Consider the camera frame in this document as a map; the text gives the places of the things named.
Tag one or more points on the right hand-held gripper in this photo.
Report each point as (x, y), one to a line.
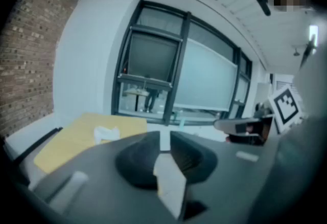
(287, 108)

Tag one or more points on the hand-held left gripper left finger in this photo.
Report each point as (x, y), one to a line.
(138, 161)

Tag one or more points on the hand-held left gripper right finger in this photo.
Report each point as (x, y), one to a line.
(194, 161)

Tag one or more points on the black framed window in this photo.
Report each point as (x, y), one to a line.
(204, 77)

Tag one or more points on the yellow mat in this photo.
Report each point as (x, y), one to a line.
(74, 141)

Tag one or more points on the person's white shirt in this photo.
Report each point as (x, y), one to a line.
(314, 82)

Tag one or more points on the ceiling light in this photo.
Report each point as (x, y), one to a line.
(313, 35)

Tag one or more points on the black head camera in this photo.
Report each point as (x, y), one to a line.
(262, 3)

